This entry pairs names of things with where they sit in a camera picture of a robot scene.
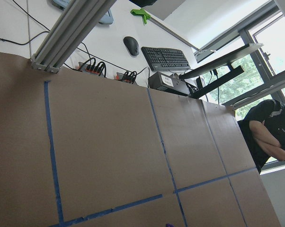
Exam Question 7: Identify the green clamp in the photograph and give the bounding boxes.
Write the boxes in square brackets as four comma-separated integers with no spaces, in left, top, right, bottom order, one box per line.
[130,9,151,25]

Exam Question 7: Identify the standing person in black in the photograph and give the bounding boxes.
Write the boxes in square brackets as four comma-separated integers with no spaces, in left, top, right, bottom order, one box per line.
[238,99,285,173]

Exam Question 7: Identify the upper orange power strip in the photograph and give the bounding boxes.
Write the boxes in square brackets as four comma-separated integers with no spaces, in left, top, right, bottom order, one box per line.
[76,57,107,78]

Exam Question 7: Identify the black computer mouse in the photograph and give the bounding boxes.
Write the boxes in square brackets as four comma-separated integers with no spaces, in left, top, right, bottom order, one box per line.
[123,36,139,56]

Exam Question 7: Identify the black computer box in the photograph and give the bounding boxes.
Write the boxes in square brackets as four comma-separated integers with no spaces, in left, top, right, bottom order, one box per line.
[148,72,197,96]

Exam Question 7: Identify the black keyboard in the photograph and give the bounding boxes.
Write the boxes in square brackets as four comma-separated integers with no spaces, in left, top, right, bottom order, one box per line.
[141,47,190,71]

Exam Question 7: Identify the aluminium frame post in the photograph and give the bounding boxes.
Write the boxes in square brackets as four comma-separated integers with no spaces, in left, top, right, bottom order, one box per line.
[31,0,116,73]

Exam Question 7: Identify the lower orange power strip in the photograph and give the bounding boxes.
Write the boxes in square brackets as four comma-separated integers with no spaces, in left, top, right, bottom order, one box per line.
[114,71,137,84]

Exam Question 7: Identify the orange power strip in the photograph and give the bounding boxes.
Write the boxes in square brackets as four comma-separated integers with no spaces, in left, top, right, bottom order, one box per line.
[76,57,107,78]
[114,71,137,84]

